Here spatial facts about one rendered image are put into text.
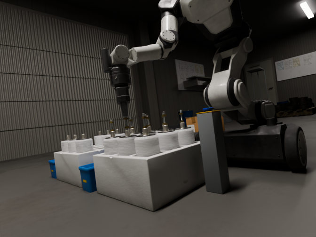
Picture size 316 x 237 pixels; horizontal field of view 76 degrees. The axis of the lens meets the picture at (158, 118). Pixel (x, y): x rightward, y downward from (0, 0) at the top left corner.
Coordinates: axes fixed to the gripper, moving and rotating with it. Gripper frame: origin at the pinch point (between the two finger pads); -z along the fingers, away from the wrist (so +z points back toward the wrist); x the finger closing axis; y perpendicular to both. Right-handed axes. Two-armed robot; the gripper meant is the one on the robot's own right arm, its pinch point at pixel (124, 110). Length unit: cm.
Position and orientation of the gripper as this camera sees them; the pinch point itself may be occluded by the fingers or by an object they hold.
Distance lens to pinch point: 88.9
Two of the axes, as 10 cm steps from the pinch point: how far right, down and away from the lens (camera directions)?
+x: -1.6, 0.3, 9.9
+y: -9.8, 1.2, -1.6
